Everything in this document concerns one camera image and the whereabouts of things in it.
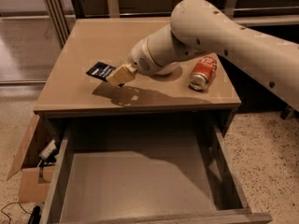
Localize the open grey top drawer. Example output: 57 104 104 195
40 113 272 224

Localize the black cable on floor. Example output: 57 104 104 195
0 201 32 224

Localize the grey metal shelf frame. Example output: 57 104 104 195
44 0 299 46

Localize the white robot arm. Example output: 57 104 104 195
107 0 299 110

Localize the white ceramic bowl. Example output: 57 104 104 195
156 63 179 76

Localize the white bottle in box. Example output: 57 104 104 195
39 140 57 161

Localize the beige cabinet with top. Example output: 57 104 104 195
33 16 242 142

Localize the orange soda can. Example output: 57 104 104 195
189 56 217 91

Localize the black device on floor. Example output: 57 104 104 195
27 205 41 224

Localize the brown cardboard box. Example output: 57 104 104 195
7 115 54 203

